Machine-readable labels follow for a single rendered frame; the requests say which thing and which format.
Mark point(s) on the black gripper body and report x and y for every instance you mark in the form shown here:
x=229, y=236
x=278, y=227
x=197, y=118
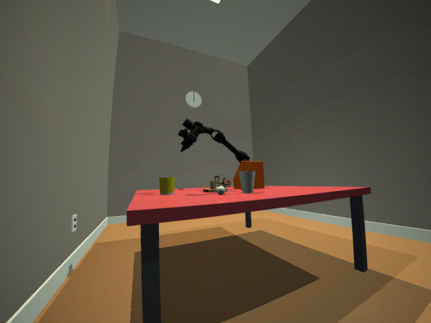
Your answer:
x=192, y=136

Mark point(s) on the tan wooden catapult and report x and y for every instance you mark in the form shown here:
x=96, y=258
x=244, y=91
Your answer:
x=213, y=185

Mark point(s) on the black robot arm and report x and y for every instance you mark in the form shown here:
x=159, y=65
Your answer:
x=220, y=138

